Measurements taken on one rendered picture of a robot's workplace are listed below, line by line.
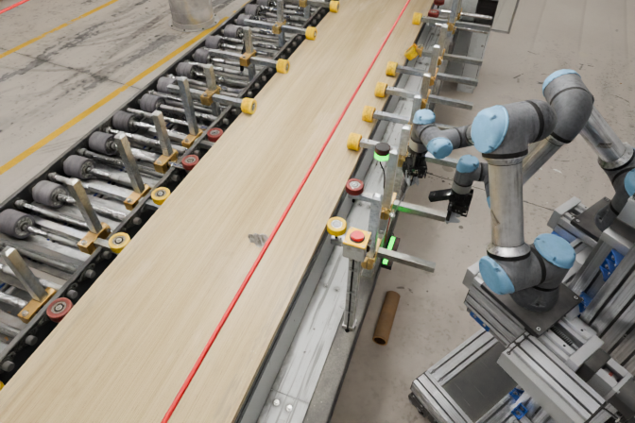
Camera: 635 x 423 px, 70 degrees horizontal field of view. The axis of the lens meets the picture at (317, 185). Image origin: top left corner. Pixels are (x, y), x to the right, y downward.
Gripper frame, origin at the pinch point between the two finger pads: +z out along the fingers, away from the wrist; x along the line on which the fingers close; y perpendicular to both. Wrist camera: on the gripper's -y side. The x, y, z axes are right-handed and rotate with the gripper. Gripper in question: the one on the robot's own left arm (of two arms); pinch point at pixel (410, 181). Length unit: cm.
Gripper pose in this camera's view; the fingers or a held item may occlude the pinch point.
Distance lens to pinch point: 192.4
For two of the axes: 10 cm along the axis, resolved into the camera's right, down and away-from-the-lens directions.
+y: -0.1, 6.8, -7.3
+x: 10.0, 0.0, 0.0
